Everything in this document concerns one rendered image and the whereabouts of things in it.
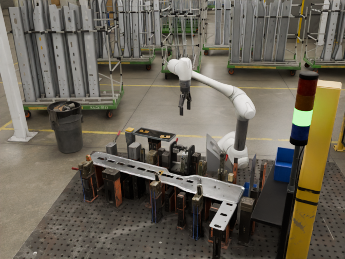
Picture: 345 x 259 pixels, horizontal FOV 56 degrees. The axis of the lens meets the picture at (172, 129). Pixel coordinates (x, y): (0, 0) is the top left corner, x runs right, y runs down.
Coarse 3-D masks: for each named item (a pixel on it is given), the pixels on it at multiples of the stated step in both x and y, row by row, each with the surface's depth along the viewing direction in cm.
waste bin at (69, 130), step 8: (56, 104) 507; (64, 104) 513; (72, 104) 499; (80, 104) 498; (48, 112) 482; (56, 112) 470; (64, 112) 470; (72, 112) 476; (80, 112) 493; (56, 120) 474; (64, 120) 476; (72, 120) 482; (80, 120) 500; (56, 128) 487; (64, 128) 484; (72, 128) 489; (80, 128) 503; (56, 136) 497; (64, 136) 490; (72, 136) 494; (80, 136) 507; (64, 144) 497; (72, 144) 499; (80, 144) 510; (64, 152) 504; (72, 152) 505
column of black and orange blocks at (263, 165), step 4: (264, 164) 232; (260, 168) 234; (264, 168) 233; (260, 172) 236; (264, 172) 234; (260, 176) 237; (264, 176) 237; (260, 180) 238; (264, 180) 241; (260, 184) 240; (260, 188) 241; (260, 192) 242
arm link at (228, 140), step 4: (232, 132) 316; (224, 136) 319; (228, 136) 314; (232, 136) 312; (220, 140) 320; (224, 140) 316; (228, 140) 312; (232, 140) 311; (220, 144) 318; (224, 144) 314; (228, 144) 311; (232, 144) 309; (220, 148) 317; (224, 148) 314
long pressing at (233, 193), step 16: (96, 160) 282; (112, 160) 282; (128, 160) 281; (144, 176) 258; (160, 176) 257; (176, 176) 257; (192, 176) 256; (192, 192) 238; (208, 192) 237; (224, 192) 236; (240, 192) 236
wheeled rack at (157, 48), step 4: (160, 24) 1175; (164, 24) 1174; (168, 24) 1173; (144, 44) 1173; (152, 44) 1171; (164, 44) 1168; (168, 44) 1166; (172, 44) 1191; (132, 48) 1128; (144, 48) 1124; (148, 48) 1122; (152, 48) 1121; (156, 48) 1119; (160, 48) 1118; (164, 48) 1117; (168, 48) 1116; (168, 52) 1129
